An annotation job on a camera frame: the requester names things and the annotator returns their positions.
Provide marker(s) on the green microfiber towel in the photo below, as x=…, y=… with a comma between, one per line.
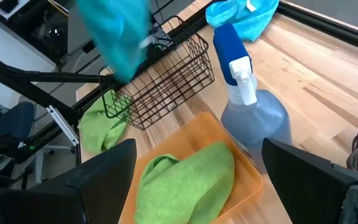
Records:
x=99, y=130
x=185, y=186

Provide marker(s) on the orange translucent plastic bin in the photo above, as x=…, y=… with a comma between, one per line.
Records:
x=197, y=130

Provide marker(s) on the black frame strut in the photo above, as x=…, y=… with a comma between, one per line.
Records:
x=17, y=82

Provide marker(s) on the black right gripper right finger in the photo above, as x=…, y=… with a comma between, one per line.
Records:
x=315, y=193

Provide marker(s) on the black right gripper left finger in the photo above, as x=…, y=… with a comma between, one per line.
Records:
x=82, y=193

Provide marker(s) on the silver metal bracket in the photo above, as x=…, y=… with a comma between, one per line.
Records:
x=62, y=124

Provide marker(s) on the grey office chair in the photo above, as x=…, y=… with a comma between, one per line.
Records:
x=14, y=119

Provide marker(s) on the teal microfiber towel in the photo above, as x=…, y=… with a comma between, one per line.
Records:
x=244, y=21
x=117, y=34

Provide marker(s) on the spray bottle with blue trigger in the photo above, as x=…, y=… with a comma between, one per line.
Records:
x=253, y=124

